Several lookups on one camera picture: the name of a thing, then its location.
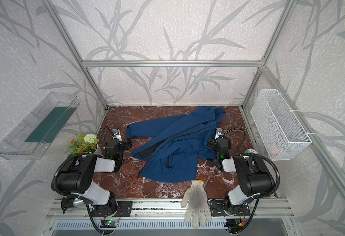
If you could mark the green circuit board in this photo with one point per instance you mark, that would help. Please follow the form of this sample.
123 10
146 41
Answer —
108 223

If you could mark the grey knit work glove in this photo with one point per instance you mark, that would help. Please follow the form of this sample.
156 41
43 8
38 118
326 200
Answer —
196 201

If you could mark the white wire mesh basket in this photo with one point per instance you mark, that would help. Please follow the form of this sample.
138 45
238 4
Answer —
278 125

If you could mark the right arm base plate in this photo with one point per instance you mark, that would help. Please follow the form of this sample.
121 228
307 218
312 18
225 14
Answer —
224 208

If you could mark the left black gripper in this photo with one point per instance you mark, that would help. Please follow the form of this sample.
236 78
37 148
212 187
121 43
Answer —
124 144

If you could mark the blue jacket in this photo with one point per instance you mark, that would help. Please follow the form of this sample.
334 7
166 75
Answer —
176 144

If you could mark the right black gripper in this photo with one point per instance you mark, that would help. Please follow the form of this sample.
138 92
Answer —
218 142

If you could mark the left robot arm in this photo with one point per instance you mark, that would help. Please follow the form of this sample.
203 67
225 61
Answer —
74 177

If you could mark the potted artificial flower plant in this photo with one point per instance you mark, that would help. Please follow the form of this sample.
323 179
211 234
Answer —
85 143

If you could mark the clear plastic wall shelf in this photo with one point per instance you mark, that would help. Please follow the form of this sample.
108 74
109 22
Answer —
30 139

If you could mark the pink item in basket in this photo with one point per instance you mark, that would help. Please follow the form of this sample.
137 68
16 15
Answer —
274 150

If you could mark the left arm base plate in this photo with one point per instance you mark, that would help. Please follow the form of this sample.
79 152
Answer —
120 209

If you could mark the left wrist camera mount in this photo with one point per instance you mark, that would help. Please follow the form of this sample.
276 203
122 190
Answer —
116 134

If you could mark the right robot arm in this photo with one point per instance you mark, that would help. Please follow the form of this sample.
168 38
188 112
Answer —
258 177

